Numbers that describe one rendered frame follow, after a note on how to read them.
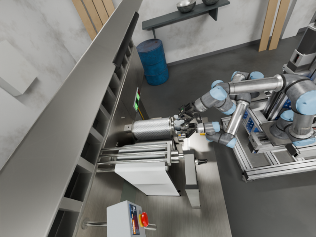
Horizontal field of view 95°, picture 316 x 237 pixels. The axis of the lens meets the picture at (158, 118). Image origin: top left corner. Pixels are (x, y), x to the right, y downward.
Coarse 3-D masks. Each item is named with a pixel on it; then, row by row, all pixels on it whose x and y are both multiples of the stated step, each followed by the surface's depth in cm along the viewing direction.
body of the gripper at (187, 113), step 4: (188, 104) 82; (192, 104) 81; (184, 108) 82; (188, 108) 82; (192, 108) 80; (196, 108) 79; (180, 112) 86; (184, 112) 81; (188, 112) 83; (192, 112) 83; (200, 112) 80; (180, 116) 83; (184, 116) 83; (188, 116) 83; (192, 116) 84; (188, 120) 86
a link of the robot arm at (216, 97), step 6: (210, 90) 73; (216, 90) 70; (222, 90) 71; (204, 96) 75; (210, 96) 72; (216, 96) 70; (222, 96) 69; (204, 102) 74; (210, 102) 73; (216, 102) 72; (222, 102) 73
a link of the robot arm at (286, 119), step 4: (284, 112) 107; (288, 112) 106; (292, 112) 105; (280, 116) 110; (284, 116) 105; (288, 116) 104; (292, 116) 103; (280, 120) 110; (284, 120) 106; (288, 120) 103; (292, 120) 102; (276, 124) 115; (280, 124) 111; (284, 124) 106; (288, 124) 104; (280, 128) 113; (284, 128) 106
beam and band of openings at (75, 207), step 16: (128, 48) 128; (128, 64) 123; (112, 80) 100; (112, 96) 92; (112, 112) 89; (96, 128) 84; (96, 144) 76; (80, 160) 61; (96, 160) 70; (80, 176) 67; (80, 192) 62; (64, 208) 51; (80, 208) 58; (64, 224) 56
